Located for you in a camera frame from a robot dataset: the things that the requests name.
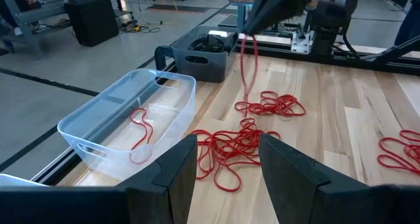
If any yellow black cable tangle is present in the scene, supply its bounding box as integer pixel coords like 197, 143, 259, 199
119, 20, 161, 34

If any clear plastic basket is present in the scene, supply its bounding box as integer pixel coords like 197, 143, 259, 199
57, 68, 197, 181

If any black floor tape line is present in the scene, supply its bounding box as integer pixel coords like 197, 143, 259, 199
0, 68, 100, 97
0, 2, 230, 172

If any black striped floor mat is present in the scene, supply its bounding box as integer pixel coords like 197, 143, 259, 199
146, 3, 211, 15

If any black rubber band heap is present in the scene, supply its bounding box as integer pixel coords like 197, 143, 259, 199
188, 33, 232, 53

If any black frame bracket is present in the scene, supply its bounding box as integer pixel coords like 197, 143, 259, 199
154, 45, 175, 71

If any white plastic basket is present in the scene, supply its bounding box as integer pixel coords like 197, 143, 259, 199
0, 173, 50, 188

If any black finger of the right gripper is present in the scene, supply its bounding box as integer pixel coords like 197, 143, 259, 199
244, 0, 283, 37
254, 0, 312, 37

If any wooden workbench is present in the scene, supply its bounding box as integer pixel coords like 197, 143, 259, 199
0, 0, 75, 53

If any black aluminium table frame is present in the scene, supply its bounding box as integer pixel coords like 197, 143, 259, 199
31, 33, 420, 185

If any black floor cabinet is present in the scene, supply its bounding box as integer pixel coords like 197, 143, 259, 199
64, 0, 120, 48

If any red rubber band pile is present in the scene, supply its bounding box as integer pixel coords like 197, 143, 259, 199
234, 35, 306, 118
190, 118, 282, 192
377, 129, 420, 177

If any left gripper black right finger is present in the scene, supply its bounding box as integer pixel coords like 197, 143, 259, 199
258, 133, 420, 224

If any grey plastic basket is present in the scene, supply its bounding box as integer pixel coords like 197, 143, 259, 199
172, 25, 240, 83

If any single red rubber band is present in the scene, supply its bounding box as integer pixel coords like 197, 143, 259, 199
128, 107, 154, 166

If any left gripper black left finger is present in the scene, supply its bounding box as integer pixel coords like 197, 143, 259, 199
0, 133, 198, 224

